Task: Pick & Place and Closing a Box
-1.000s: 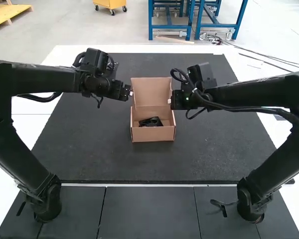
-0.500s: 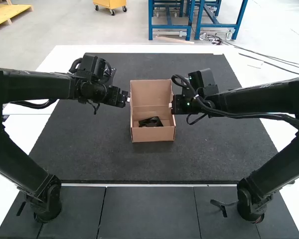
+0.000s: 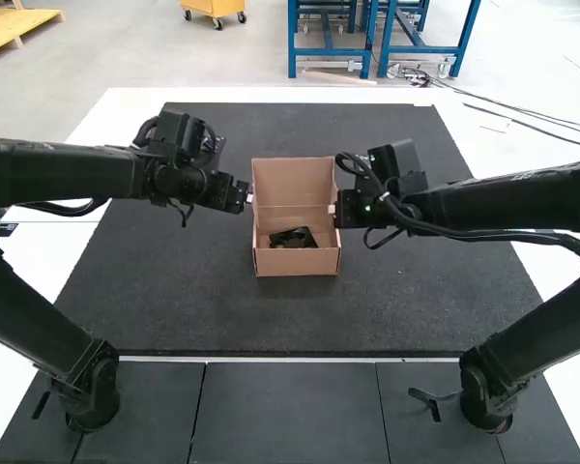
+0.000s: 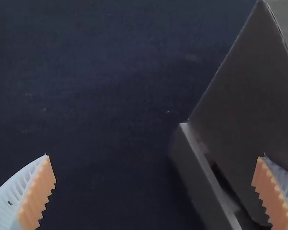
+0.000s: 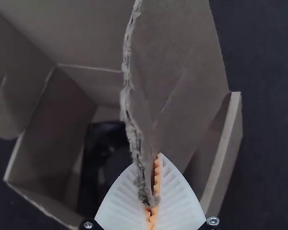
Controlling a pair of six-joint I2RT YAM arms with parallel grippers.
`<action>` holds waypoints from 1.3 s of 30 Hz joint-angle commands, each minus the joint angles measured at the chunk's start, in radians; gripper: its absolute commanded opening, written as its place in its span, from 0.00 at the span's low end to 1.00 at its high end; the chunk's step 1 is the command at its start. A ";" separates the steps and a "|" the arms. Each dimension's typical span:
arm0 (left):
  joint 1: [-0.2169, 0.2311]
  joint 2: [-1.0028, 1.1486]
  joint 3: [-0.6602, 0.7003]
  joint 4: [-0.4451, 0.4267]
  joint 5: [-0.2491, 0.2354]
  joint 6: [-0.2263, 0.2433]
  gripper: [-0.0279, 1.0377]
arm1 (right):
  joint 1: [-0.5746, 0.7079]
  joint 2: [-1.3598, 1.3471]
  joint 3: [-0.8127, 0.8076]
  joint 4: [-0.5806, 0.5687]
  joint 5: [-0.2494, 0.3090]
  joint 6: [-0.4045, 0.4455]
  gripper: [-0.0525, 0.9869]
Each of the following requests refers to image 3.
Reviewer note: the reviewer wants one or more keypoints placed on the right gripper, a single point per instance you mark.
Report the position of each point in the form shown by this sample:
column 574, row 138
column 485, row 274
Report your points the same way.
column 357, row 209

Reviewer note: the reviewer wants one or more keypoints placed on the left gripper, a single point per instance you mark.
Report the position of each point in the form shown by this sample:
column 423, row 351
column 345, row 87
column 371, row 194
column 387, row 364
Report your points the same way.
column 224, row 193

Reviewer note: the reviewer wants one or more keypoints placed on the black square fan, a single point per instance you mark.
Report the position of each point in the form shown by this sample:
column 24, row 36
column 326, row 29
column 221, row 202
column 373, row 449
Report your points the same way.
column 292, row 238

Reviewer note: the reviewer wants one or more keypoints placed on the cardboard box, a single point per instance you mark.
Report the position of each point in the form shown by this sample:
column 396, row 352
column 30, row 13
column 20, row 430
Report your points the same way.
column 295, row 263

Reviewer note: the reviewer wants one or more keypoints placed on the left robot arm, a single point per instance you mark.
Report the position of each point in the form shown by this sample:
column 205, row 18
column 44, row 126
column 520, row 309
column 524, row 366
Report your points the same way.
column 53, row 169

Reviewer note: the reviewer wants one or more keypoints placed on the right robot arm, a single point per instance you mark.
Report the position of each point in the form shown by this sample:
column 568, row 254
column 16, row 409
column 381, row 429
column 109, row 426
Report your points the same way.
column 512, row 198

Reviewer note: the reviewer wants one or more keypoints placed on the black mat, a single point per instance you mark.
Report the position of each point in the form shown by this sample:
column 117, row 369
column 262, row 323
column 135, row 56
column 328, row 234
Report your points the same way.
column 174, row 290

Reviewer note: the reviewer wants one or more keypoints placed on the yellow tool cart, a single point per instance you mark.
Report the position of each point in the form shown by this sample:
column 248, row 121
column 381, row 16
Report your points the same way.
column 212, row 7

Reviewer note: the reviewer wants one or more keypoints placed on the dark base panel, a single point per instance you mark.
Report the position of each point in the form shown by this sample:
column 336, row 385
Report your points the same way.
column 425, row 444
column 546, row 435
column 290, row 411
column 24, row 435
column 150, row 411

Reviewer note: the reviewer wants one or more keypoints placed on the black clamp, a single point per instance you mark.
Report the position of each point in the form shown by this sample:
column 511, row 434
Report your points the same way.
column 41, row 405
column 432, row 398

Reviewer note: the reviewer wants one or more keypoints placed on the dark label sticker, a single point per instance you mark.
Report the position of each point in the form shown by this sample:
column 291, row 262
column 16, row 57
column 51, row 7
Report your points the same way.
column 7, row 228

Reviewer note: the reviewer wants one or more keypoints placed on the wooden pallet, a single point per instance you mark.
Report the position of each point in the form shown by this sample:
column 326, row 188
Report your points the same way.
column 9, row 29

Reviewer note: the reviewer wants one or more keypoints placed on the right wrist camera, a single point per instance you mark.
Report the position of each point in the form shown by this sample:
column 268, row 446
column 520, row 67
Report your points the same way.
column 396, row 157

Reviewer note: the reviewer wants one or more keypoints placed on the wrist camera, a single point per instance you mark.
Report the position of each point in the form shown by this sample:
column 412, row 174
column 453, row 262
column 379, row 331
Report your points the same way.
column 176, row 133
column 396, row 157

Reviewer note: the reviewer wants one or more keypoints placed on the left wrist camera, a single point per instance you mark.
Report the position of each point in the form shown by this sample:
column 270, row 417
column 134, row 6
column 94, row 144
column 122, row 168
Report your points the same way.
column 176, row 133

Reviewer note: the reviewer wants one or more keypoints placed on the blue frame workbench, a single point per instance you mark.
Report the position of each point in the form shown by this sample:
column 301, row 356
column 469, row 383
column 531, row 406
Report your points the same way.
column 425, row 48
column 333, row 48

